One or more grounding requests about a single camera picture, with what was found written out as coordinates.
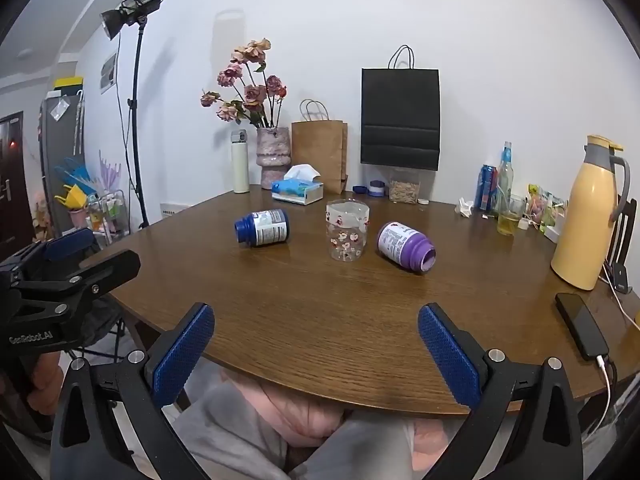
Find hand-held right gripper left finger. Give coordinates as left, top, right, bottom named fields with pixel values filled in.
left=50, top=302, right=216, bottom=480

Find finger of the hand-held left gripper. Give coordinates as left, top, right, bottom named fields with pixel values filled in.
left=12, top=249, right=142, bottom=318
left=0, top=228, right=97, bottom=288

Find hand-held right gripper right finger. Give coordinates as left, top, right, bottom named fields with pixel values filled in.
left=417, top=302, right=586, bottom=480

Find clear floral glass cup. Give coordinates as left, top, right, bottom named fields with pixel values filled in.
left=326, top=199, right=370, bottom=263

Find person's left hand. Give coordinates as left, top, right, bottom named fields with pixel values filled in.
left=26, top=351, right=64, bottom=417

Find dark wooden door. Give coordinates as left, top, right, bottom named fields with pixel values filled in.
left=0, top=111, right=37, bottom=262

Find grey refrigerator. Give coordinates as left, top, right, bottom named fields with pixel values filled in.
left=39, top=91, right=89, bottom=237

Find purple pill bottle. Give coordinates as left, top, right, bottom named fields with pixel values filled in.
left=376, top=221, right=437, bottom=275

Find black light stand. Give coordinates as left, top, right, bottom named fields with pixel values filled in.
left=116, top=15, right=152, bottom=229

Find black phone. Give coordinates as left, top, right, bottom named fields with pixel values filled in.
left=554, top=292, right=611, bottom=361

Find glass of yellow drink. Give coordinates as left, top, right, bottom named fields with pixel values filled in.
left=496, top=194, right=527, bottom=237

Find blue pill bottle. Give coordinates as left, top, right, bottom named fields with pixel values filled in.
left=234, top=209, right=291, bottom=248

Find white thermos bottle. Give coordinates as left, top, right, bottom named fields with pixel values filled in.
left=230, top=130, right=251, bottom=194

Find blue drink can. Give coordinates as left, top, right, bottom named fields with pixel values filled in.
left=474, top=163, right=499, bottom=212

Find clear container of grains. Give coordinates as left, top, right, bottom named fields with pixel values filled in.
left=388, top=166, right=421, bottom=205

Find colourful snack packets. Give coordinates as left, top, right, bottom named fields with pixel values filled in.
left=526, top=183, right=569, bottom=233

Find glass bottle with blue cap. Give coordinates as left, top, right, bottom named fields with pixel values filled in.
left=496, top=141, right=516, bottom=217

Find yellow thermos jug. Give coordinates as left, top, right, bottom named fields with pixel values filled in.
left=550, top=134, right=632, bottom=291

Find pink stone vase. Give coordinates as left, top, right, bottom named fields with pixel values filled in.
left=256, top=126, right=292, bottom=191

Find blue tissue box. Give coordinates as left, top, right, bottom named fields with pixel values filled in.
left=271, top=164, right=325, bottom=206

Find black chair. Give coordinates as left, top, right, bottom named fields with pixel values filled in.
left=601, top=194, right=639, bottom=294

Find dried pink flowers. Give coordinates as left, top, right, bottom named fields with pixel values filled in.
left=200, top=37, right=289, bottom=129

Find brown paper bag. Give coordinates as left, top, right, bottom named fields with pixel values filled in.
left=291, top=99, right=350, bottom=196

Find black paper bag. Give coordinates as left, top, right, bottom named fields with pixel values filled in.
left=360, top=44, right=441, bottom=172

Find black studio light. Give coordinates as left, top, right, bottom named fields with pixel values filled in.
left=100, top=0, right=166, bottom=41

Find white charging cable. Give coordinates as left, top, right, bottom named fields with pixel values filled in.
left=585, top=354, right=619, bottom=438

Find wall picture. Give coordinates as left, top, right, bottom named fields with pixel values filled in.
left=99, top=52, right=119, bottom=95

